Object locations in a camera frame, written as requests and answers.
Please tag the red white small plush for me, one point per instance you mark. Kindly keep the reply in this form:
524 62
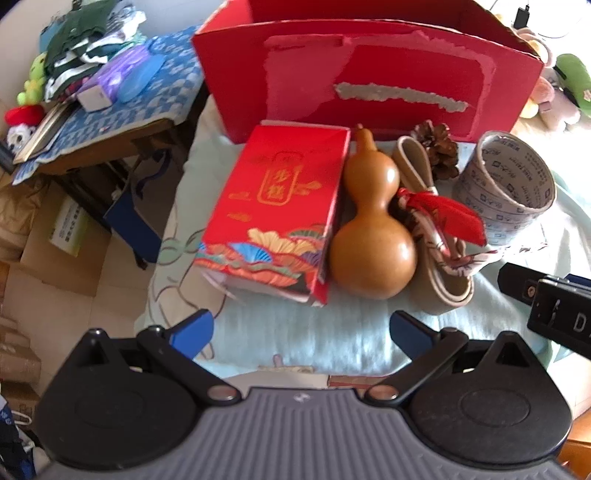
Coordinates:
22 123

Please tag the pink plush toy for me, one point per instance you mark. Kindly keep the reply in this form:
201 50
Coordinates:
543 90

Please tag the purple tissue pack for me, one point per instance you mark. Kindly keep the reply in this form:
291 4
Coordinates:
100 91

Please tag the pile of folded clothes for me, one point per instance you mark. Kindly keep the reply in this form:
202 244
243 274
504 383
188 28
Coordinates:
88 39

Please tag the printed packing tape roll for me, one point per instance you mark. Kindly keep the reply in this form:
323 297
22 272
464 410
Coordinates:
507 184

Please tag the blue checkered towel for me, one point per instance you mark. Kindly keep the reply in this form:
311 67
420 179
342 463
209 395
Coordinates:
168 96

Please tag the white plush toy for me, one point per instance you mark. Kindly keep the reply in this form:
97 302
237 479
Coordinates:
559 113

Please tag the brown pine cone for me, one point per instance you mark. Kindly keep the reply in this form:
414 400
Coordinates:
442 150

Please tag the green plush toy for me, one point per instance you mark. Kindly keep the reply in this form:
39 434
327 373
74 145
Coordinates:
574 80

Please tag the light green bed sheet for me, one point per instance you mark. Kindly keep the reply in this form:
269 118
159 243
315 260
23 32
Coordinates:
349 335

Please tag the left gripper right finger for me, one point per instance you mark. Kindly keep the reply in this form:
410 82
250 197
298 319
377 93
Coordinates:
430 352

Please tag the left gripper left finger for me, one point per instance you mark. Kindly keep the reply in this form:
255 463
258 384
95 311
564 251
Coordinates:
175 348

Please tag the large red cardboard box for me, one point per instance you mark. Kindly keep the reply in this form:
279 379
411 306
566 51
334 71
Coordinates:
386 65

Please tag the blue glasses case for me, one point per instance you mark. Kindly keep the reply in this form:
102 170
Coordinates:
139 77

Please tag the brown cardboard box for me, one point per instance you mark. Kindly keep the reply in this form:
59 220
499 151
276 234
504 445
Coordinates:
66 247

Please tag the wooden side table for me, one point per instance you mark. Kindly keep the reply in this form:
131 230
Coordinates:
127 183

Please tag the brown calabash gourd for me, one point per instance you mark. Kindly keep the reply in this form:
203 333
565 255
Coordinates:
373 255

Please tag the red patterned gift box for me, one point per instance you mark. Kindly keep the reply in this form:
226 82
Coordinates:
269 230

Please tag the green frog plush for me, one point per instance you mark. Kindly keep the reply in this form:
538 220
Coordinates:
33 90

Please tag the black charger plug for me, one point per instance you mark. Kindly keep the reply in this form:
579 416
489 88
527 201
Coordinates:
522 17

